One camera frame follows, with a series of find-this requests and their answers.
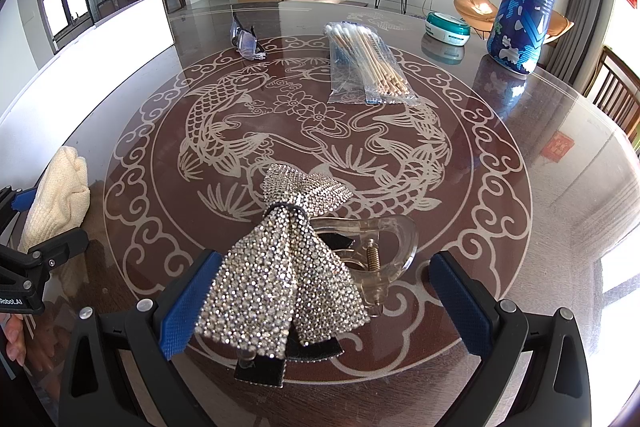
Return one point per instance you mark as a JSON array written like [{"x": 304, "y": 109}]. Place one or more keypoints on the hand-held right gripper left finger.
[{"x": 185, "y": 312}]

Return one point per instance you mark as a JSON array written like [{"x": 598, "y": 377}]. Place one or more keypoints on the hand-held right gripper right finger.
[{"x": 460, "y": 302}]

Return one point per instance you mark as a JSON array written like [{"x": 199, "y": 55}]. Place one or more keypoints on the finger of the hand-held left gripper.
[
  {"x": 65, "y": 247},
  {"x": 25, "y": 202}
]

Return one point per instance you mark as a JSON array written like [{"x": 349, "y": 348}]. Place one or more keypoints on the cream knitted sock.
[{"x": 55, "y": 197}]

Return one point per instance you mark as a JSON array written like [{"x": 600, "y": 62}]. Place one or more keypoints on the rhinestone bow hair claw clip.
[{"x": 280, "y": 267}]

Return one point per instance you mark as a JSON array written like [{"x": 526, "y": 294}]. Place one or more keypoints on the white cardboard container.
[{"x": 100, "y": 57}]

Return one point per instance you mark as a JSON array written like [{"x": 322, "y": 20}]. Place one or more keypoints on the person's left hand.
[{"x": 12, "y": 342}]

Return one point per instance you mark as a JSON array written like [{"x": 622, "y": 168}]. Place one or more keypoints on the bag of cotton swabs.
[{"x": 370, "y": 62}]

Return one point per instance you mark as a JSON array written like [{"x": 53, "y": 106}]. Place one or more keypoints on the wooden slatted chair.
[{"x": 615, "y": 92}]

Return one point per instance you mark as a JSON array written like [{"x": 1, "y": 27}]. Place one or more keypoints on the teal round tin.
[{"x": 447, "y": 29}]

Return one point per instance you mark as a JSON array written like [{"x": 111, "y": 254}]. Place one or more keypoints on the orange lounge chair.
[{"x": 475, "y": 7}]

